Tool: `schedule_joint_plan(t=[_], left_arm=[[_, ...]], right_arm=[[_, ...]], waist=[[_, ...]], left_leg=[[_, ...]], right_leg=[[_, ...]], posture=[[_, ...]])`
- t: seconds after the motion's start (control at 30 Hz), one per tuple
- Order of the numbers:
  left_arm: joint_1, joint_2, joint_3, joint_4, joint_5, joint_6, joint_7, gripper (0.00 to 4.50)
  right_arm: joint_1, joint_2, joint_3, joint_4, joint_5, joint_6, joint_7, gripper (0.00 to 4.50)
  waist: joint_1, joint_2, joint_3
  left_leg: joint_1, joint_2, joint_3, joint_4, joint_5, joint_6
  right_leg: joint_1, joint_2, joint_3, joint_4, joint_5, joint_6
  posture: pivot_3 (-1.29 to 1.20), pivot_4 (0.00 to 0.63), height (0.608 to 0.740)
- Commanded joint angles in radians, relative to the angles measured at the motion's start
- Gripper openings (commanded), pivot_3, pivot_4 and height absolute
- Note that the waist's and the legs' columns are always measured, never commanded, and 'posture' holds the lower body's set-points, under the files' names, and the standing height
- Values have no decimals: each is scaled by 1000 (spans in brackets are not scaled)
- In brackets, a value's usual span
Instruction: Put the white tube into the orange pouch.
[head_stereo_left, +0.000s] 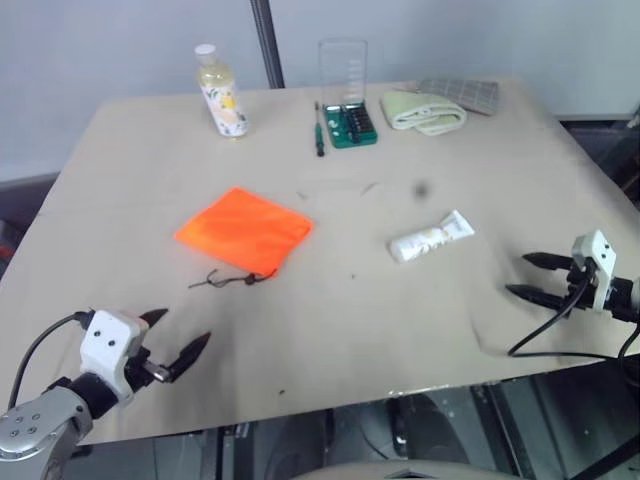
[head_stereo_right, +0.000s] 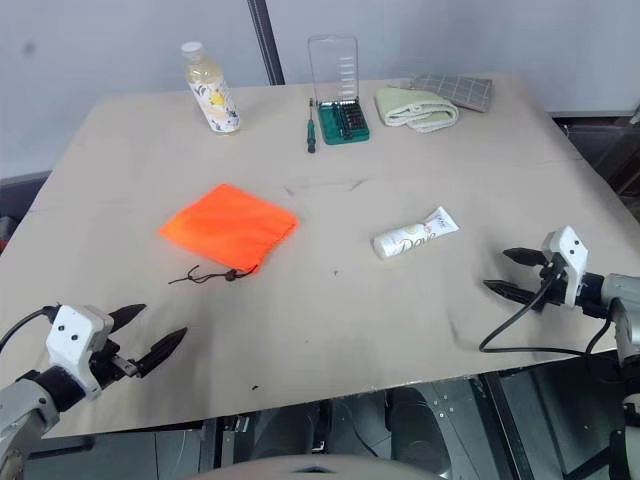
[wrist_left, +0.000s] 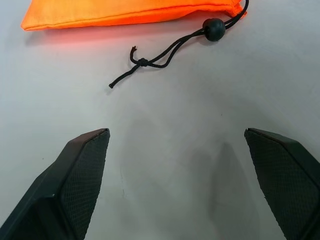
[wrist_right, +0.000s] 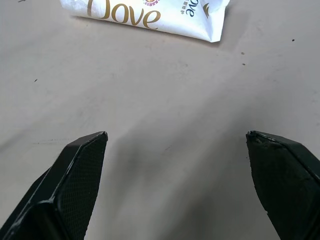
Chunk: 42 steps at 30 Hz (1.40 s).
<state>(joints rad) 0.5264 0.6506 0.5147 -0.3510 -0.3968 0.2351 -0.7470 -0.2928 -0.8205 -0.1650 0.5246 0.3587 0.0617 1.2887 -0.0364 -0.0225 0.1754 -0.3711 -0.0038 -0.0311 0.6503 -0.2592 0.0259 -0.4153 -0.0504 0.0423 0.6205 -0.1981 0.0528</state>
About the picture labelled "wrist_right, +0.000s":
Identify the white Dove soap package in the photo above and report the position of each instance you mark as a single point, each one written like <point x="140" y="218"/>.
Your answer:
<point x="160" y="12"/>

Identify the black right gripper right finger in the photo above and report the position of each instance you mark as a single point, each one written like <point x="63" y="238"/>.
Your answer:
<point x="285" y="185"/>

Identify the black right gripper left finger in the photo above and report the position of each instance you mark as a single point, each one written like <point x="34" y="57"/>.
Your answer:
<point x="62" y="195"/>

